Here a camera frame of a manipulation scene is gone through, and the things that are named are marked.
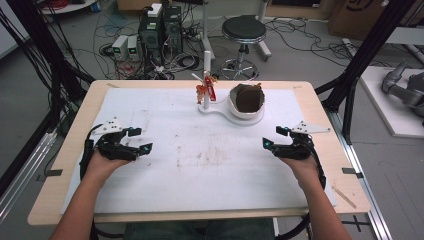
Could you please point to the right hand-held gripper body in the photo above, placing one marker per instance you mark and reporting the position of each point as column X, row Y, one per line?
column 296, row 146

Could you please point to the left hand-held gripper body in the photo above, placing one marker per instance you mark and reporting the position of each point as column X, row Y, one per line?
column 111, row 146

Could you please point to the brown leather coin purse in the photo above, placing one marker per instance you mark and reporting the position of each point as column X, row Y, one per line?
column 248, row 98

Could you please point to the white key stand with bowl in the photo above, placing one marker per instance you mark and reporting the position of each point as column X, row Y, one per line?
column 213, row 111

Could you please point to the person's left hand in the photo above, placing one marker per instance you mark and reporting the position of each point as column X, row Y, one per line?
column 100, row 166

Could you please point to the person's right hand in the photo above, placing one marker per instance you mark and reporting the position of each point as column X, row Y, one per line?
column 301, row 170

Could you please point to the wooden table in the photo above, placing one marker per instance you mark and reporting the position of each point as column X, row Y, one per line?
column 335, row 156

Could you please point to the white foam mat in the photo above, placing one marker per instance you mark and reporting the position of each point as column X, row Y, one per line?
column 186, row 173

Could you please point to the black tape strip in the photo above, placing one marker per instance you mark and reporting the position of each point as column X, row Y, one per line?
column 53, row 173
column 351, row 171

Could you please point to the thin wooden strip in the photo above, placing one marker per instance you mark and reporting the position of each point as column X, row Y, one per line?
column 344, row 197

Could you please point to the grey power supply box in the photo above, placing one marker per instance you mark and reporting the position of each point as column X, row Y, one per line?
column 132, row 48
column 119, row 48

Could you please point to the white platform board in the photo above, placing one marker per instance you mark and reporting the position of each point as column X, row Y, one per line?
column 380, row 110

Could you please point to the black computer tower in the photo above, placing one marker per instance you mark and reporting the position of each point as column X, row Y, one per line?
column 172, row 30
column 150, row 36

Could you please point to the black round stool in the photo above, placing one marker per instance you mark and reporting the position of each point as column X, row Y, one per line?
column 243, row 28

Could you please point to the large cardboard box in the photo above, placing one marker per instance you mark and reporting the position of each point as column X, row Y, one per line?
column 363, row 16

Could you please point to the aluminium rail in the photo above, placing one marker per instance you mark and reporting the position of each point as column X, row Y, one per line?
column 23, row 176
column 363, row 186

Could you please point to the black metal frame post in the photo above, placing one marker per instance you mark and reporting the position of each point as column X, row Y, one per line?
column 43, row 56
column 363, row 56

